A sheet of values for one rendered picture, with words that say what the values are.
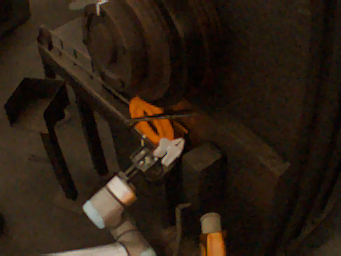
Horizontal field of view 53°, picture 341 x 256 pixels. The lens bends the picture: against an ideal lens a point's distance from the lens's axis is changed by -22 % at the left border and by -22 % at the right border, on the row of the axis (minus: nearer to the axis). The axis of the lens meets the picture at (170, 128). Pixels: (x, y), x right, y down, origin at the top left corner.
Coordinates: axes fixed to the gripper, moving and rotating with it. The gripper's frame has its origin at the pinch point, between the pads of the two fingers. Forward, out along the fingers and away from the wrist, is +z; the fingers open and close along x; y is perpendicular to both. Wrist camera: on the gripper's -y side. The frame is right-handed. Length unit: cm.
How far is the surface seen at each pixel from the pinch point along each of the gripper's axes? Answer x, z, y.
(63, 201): 63, -55, -60
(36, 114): 65, -32, -6
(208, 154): -11.8, 1.9, 4.6
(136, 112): 18.4, -2.2, 2.0
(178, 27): -8.6, 10.3, 45.7
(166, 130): 4.1, -0.6, 3.9
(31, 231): 57, -83, -52
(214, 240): -34.6, -14.6, 7.8
